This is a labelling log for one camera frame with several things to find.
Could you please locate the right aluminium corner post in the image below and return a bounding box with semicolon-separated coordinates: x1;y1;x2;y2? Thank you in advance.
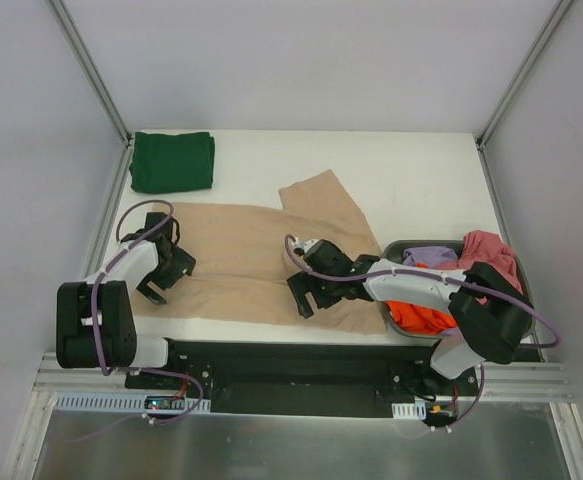
475;0;577;150

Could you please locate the left aluminium corner post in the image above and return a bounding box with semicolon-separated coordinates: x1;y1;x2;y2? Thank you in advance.
46;0;136;147

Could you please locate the orange t shirt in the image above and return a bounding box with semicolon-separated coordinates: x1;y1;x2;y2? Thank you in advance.
386;261;456;335

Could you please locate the grey plastic bin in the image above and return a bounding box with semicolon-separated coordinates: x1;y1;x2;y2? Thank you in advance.
382;239;531;339

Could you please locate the aluminium corner post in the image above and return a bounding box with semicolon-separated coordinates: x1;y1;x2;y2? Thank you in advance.
46;0;136;147
475;0;577;150

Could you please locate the pink t shirt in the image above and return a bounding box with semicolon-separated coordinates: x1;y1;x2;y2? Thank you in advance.
458;230;523;293

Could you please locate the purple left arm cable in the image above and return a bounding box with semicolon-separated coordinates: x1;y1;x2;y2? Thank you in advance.
65;200;205;444

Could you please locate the lilac t shirt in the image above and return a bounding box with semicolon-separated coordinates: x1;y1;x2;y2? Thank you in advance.
402;246;459;268

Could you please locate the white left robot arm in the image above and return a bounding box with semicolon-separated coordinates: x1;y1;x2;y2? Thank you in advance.
56;212;196;389

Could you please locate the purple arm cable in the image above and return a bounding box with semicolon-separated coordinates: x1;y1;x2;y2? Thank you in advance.
283;233;563;436
65;200;205;444

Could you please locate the white slotted cable duct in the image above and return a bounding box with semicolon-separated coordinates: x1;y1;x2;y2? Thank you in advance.
55;393;211;415

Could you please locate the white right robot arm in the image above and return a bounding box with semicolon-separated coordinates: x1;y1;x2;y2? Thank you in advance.
284;235;533;395

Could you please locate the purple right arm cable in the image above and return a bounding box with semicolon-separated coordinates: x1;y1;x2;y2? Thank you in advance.
283;233;563;436

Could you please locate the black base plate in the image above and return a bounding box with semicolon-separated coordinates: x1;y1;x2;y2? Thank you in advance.
109;341;479;420

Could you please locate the beige t shirt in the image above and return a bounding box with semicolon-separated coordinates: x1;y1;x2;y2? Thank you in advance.
131;170;386;334

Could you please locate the aluminium frame rail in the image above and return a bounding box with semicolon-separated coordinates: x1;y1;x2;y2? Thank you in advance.
33;352;576;403

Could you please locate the folded green t shirt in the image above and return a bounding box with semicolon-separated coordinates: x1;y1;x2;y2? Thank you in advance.
129;132;215;195

